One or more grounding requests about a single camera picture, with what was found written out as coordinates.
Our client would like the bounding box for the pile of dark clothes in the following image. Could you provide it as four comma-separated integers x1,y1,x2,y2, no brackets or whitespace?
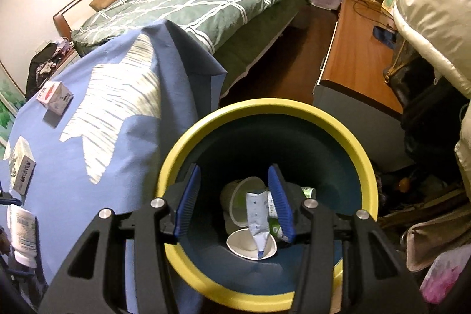
26,38,73,100

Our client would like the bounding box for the wooden bed with headboard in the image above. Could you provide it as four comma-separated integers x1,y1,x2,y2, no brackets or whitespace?
53,0,308,97

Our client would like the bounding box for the white tube with barcode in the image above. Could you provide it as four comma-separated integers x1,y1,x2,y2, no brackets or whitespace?
8,205,37,269

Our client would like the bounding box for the blue white toothpaste tube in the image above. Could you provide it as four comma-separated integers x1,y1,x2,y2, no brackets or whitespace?
246,190,271,257

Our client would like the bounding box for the small green carton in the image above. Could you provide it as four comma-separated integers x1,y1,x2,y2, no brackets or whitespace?
267,191,295,243

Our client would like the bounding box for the cream puffer jacket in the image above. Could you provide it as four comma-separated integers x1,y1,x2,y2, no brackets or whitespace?
389,0,470,190

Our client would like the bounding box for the blue tablecloth with stars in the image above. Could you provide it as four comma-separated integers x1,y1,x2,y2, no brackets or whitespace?
1,21,226,308

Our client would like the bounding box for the wooden side desk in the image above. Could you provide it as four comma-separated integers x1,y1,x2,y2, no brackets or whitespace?
318,0,402,119

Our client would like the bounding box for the green plaid duvet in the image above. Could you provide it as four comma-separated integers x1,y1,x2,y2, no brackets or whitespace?
71,0,284,53

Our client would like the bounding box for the green tea carton box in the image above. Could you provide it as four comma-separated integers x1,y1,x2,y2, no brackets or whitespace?
3,136,36,196

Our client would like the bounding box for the yellow rimmed trash bin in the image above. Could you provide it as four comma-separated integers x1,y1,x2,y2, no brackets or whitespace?
157,99,378,313

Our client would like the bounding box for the sliding wardrobe glass door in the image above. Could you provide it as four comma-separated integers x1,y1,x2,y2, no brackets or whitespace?
0,64,26,153

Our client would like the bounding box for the pink strawberry milk carton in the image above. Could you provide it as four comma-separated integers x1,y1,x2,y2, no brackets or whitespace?
36,80,73,116

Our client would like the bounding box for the white paper cup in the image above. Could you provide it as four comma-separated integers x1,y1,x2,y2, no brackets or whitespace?
226,228,278,261

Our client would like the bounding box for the clear green label jar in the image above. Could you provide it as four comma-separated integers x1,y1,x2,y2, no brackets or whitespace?
301,187,316,199

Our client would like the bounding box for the white bedside cabinet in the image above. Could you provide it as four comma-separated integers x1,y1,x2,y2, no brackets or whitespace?
50,49,81,78

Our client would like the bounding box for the pink floral bag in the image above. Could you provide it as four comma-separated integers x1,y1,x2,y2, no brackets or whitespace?
406,206,470,304

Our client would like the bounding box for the paper noodle bowl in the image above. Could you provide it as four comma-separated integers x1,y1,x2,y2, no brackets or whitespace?
220,177,265,228

